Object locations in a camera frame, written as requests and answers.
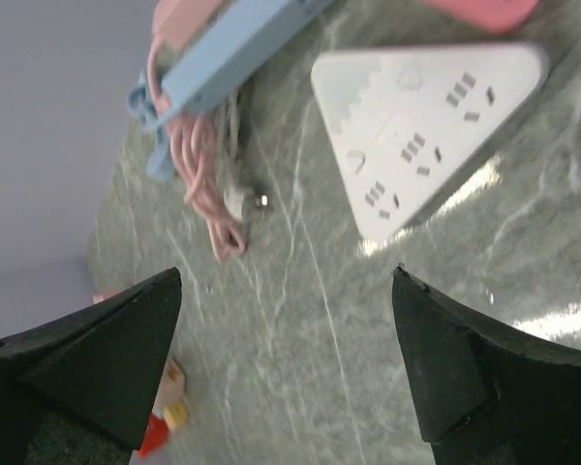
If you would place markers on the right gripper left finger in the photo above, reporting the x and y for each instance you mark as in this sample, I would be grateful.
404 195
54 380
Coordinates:
80 389

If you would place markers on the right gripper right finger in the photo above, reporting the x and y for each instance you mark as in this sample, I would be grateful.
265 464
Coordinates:
485 392

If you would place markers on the peach cartoon charger plug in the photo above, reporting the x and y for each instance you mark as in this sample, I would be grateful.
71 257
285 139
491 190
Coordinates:
172 385

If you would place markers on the yellow charger plug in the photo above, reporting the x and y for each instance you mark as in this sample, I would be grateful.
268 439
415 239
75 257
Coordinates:
176 415

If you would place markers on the white triangular power strip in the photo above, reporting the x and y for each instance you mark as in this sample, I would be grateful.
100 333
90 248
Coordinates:
403 121

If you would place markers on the light blue power strip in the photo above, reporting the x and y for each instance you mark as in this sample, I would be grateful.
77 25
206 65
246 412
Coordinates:
237 43

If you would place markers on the pink cube socket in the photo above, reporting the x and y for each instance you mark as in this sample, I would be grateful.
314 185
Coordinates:
98 298

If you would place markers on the red cube socket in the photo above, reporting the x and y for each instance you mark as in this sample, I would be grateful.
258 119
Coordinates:
155 437

